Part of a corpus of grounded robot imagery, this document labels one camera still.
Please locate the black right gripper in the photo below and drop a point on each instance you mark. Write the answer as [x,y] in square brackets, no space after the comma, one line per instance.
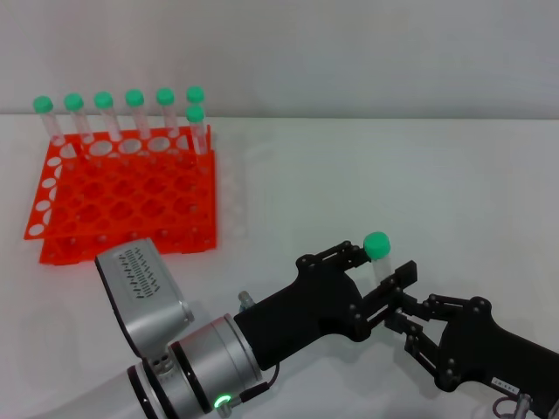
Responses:
[489,349]

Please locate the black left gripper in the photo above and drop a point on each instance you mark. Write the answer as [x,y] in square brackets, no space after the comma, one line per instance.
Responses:
[305,310]

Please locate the green-capped clear test tube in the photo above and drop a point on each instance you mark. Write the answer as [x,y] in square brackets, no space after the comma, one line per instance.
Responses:
[43,104]
[103,99]
[134,97]
[195,93]
[165,96]
[376,245]
[195,113]
[73,101]

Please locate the orange plastic test tube rack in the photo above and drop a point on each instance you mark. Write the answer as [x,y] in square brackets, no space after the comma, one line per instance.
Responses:
[131,227]

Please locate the small silver connector plug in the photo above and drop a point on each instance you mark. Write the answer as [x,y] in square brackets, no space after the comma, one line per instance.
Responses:
[246,301]

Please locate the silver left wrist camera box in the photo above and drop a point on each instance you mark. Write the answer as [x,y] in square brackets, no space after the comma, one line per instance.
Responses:
[135,279]

